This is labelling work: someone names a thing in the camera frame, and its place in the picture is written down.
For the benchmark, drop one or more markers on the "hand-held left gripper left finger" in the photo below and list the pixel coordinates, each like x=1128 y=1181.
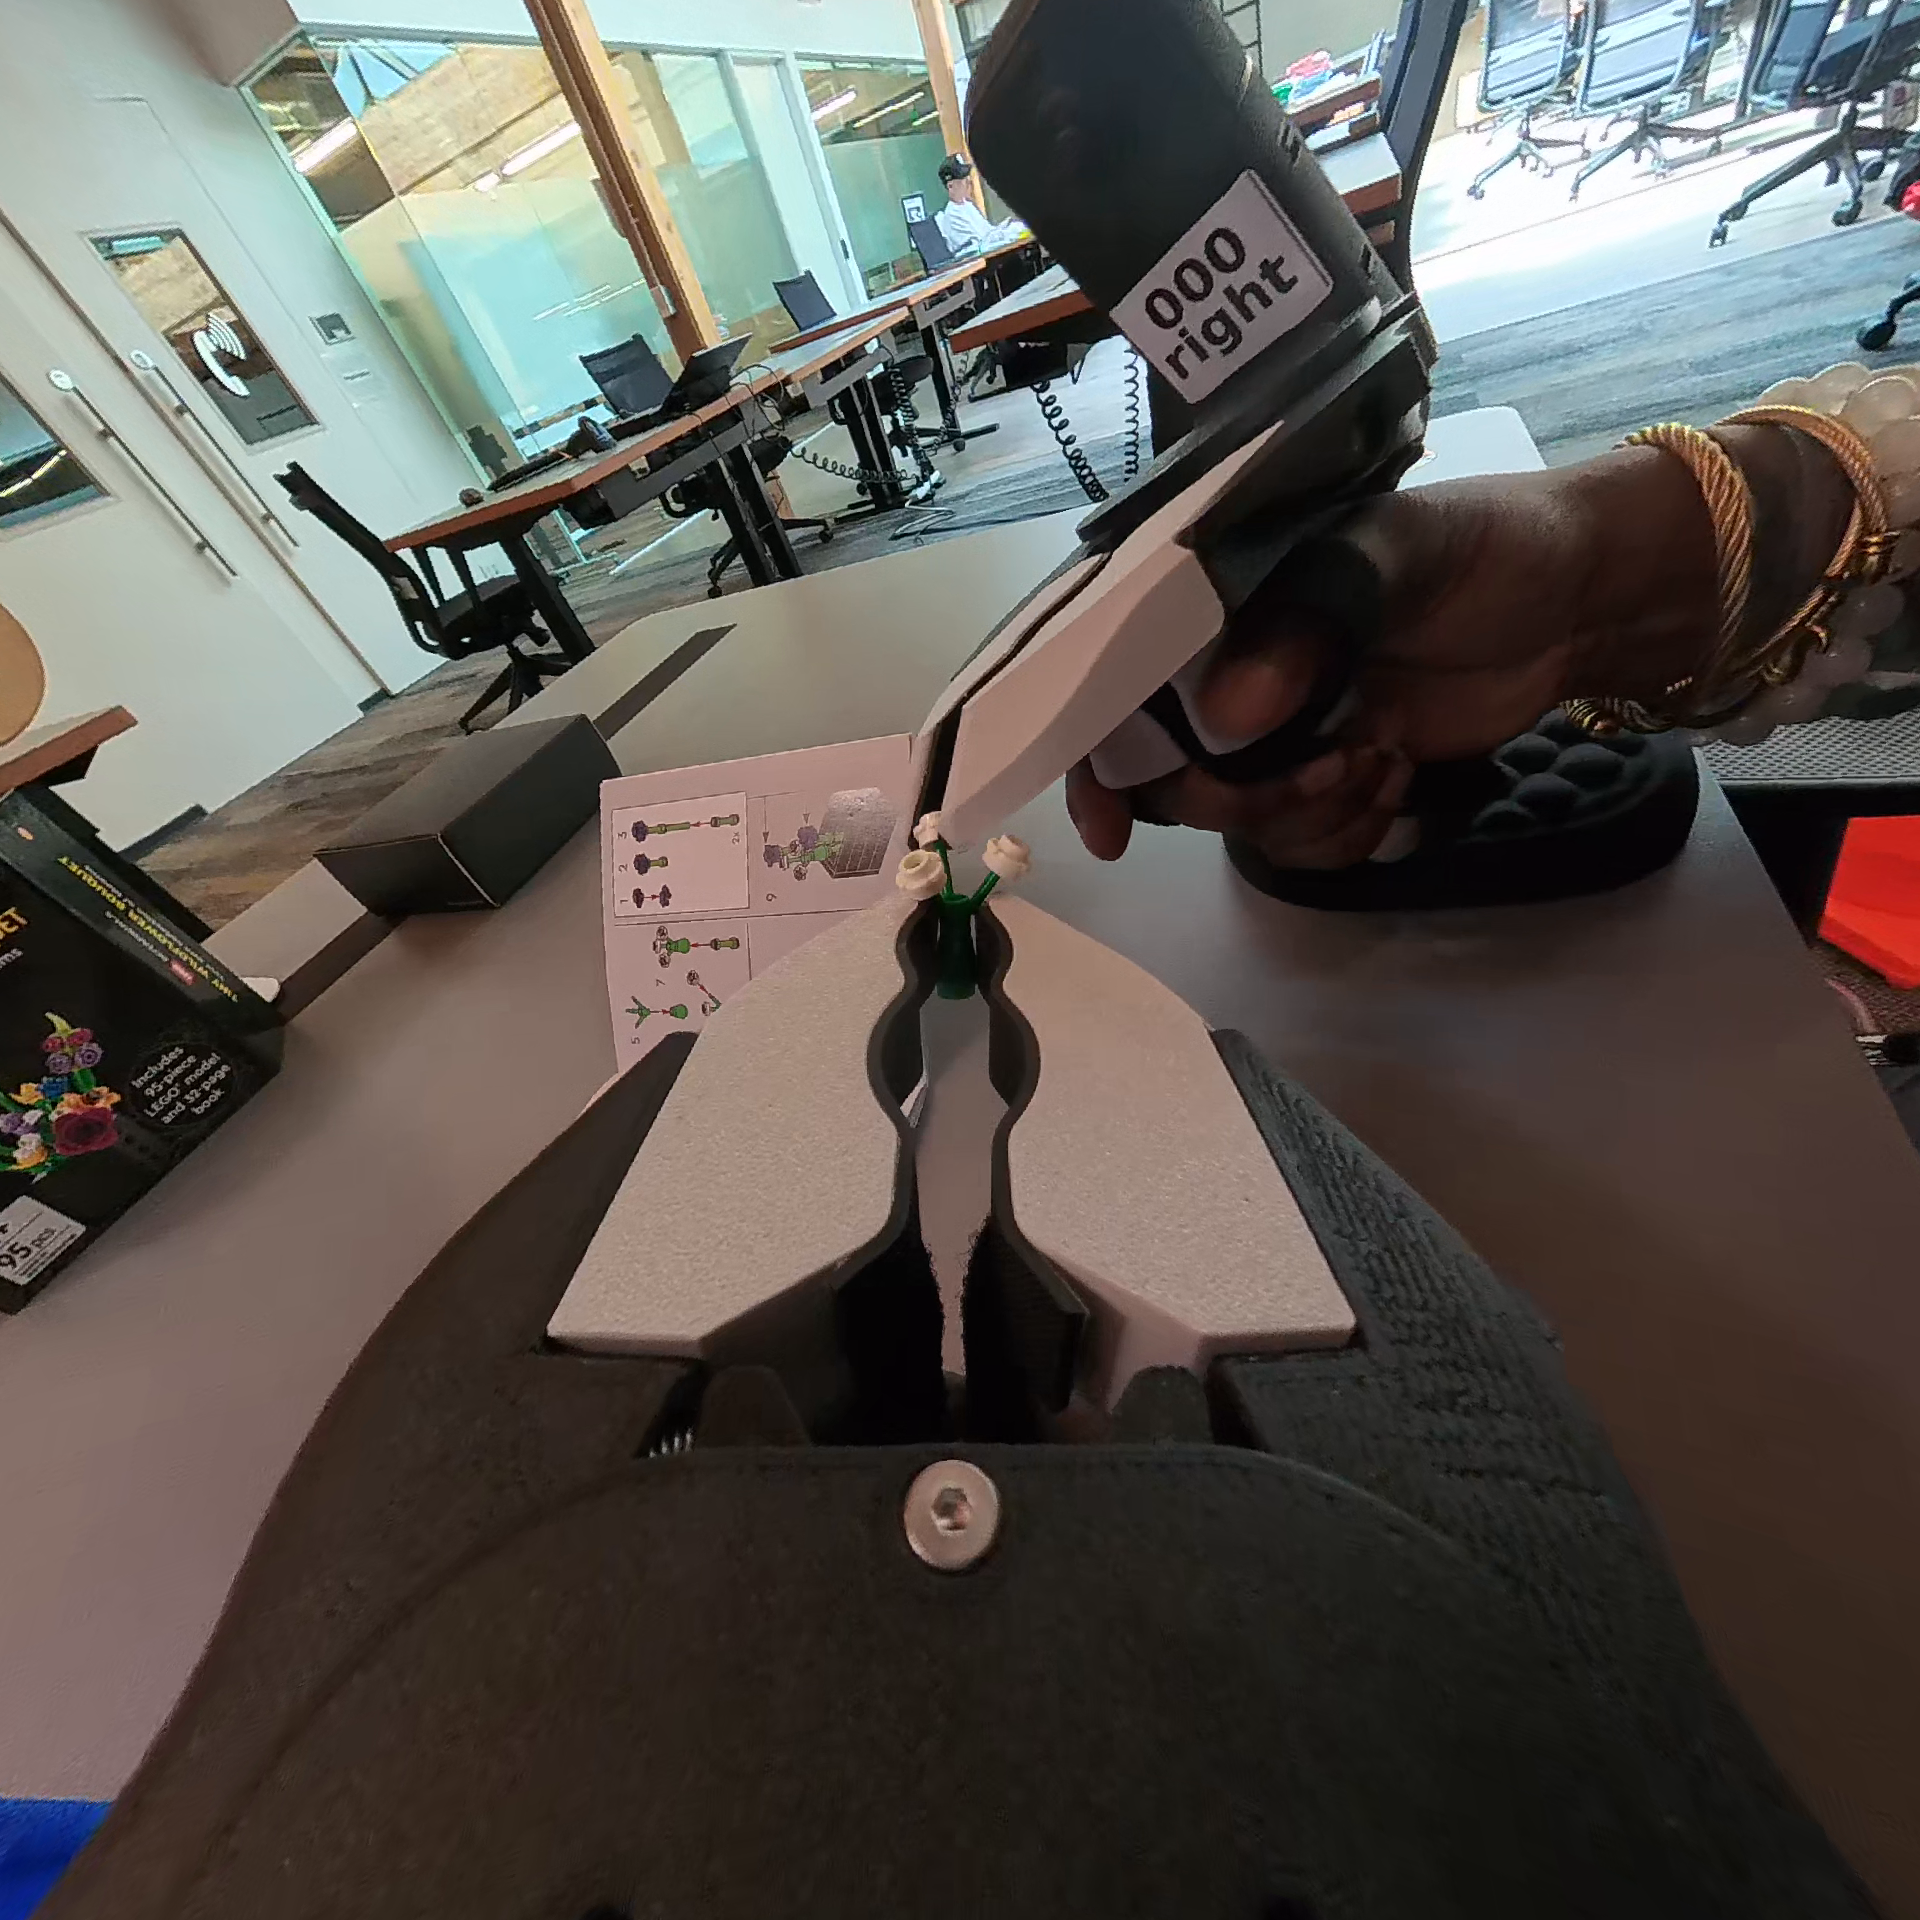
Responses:
x=750 y=1170

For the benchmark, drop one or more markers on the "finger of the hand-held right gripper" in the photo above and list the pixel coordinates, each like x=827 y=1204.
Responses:
x=1165 y=736
x=1096 y=647

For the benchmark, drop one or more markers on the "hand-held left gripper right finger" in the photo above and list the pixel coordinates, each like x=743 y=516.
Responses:
x=1171 y=1170

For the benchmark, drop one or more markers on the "small white flower brick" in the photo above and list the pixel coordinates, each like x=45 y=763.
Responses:
x=919 y=874
x=1007 y=856
x=931 y=833

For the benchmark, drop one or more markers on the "green toy stem brick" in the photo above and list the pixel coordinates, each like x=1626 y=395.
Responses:
x=954 y=941

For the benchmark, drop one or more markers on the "white instruction booklet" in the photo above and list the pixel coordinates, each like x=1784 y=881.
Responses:
x=736 y=871

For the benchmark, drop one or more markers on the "matte black box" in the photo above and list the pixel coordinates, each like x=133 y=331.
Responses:
x=467 y=817

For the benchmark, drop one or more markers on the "black glossy cardboard box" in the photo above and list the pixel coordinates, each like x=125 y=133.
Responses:
x=120 y=1066

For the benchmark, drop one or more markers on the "blue plastic bin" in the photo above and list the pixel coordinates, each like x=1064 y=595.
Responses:
x=30 y=1860

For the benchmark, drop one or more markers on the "person's right forearm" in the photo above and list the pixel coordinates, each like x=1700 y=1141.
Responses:
x=1860 y=510

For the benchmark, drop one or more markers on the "grey desk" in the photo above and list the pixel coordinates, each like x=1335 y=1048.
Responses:
x=1621 y=1201

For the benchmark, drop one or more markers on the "person's right hand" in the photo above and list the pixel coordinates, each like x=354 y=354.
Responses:
x=1501 y=616

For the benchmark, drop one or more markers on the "black mesh cushion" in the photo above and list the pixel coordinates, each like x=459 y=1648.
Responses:
x=1501 y=826

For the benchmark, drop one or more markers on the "black office chair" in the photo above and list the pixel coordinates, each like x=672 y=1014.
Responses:
x=451 y=600
x=676 y=406

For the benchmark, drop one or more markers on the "orange traffic cone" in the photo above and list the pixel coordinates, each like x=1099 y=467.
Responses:
x=1876 y=900

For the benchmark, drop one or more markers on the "black board on white stand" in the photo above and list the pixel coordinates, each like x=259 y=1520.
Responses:
x=17 y=676

